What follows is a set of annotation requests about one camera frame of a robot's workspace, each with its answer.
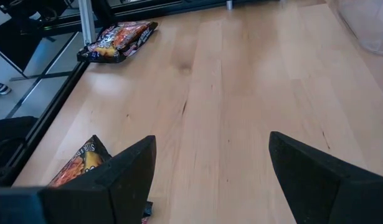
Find black bag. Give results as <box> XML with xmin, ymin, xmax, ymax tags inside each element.
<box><xmin>0</xmin><ymin>116</ymin><xmax>39</xmax><ymax>187</ymax></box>

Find clear plastic bin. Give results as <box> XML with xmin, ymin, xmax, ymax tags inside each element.
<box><xmin>336</xmin><ymin>0</ymin><xmax>383</xmax><ymax>57</ymax></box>

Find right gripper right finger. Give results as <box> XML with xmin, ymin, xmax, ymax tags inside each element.
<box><xmin>268</xmin><ymin>131</ymin><xmax>383</xmax><ymax>224</ymax></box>

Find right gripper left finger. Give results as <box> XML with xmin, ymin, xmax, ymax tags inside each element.
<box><xmin>0</xmin><ymin>135</ymin><xmax>157</xmax><ymax>224</ymax></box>

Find person's shoe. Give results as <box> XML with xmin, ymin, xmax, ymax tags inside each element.
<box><xmin>0</xmin><ymin>81</ymin><xmax>12</xmax><ymax>96</ymax></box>

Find black fire noodle pack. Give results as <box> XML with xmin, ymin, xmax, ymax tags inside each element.
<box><xmin>76</xmin><ymin>20</ymin><xmax>159</xmax><ymax>64</ymax></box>
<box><xmin>47</xmin><ymin>134</ymin><xmax>154</xmax><ymax>224</ymax></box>

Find silver aluminium post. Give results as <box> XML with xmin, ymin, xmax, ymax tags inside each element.
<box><xmin>78</xmin><ymin>0</ymin><xmax>97</xmax><ymax>45</ymax></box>

